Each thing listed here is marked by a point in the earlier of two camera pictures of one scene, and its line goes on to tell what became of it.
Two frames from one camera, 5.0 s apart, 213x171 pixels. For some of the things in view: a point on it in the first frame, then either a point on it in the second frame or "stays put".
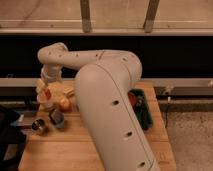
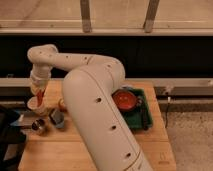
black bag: x=12 y=140 stays put
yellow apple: x=65 y=105 stays put
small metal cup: x=38 y=125 stays put
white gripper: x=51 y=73 to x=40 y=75
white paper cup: x=44 y=103 to x=33 y=104
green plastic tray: x=143 y=109 stays put
